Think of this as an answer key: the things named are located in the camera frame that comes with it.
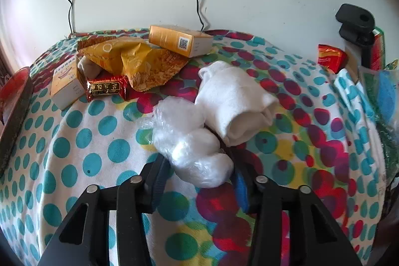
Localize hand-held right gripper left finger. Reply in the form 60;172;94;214
37;155;170;266

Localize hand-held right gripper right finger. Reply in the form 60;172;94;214
226;148;364;266

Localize clear plastic bag white contents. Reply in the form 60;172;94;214
139;96;234;188

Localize yellow medicine box cartoon face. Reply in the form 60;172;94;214
149;24;214;58

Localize polka dot blanket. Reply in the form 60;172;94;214
0;27;399;266

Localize white rolled towel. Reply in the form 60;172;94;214
195;62;279;146

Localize red gold candy packet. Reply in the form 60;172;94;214
86;73;129;103

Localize yellow crumpled snack bag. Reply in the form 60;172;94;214
77;35;188;92

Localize small yellow white medicine box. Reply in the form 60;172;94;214
50;56;84;109

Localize red snack packet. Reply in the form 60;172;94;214
317;44;348;73

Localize red dish with dark rim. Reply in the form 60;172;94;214
0;67;34;173

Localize black plastic clamp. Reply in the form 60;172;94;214
335;3;376;70

